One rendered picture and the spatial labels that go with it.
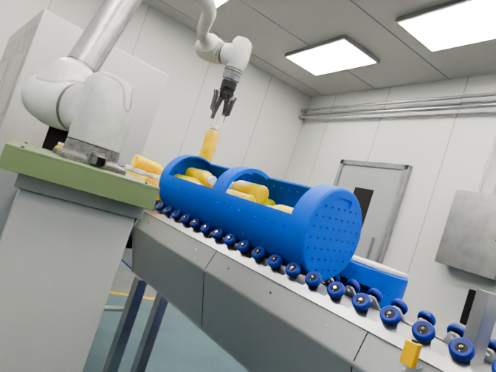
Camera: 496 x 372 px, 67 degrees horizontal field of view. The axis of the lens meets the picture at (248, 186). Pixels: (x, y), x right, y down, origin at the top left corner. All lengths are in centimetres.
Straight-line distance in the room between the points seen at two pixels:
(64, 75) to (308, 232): 86
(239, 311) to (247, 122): 559
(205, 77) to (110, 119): 525
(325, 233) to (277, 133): 589
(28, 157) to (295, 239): 69
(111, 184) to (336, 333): 66
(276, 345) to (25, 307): 66
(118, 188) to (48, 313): 38
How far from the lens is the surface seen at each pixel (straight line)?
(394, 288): 144
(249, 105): 666
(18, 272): 112
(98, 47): 139
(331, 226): 113
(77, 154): 114
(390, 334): 93
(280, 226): 110
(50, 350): 121
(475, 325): 94
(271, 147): 689
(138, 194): 103
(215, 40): 193
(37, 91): 133
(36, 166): 100
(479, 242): 434
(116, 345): 189
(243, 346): 124
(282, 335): 108
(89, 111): 116
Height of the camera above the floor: 110
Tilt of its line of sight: 3 degrees up
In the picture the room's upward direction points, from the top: 18 degrees clockwise
